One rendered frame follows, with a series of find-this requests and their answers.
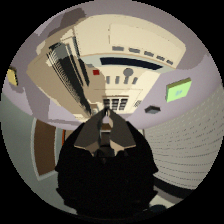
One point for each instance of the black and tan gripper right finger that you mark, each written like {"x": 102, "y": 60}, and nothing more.
{"x": 124, "y": 136}

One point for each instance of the green sticky note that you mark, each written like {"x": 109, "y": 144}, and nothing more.
{"x": 178, "y": 89}

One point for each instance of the yellow sticky note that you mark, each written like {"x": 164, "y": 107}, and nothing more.
{"x": 12, "y": 76}

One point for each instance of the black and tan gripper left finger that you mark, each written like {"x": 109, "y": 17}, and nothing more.
{"x": 84, "y": 137}

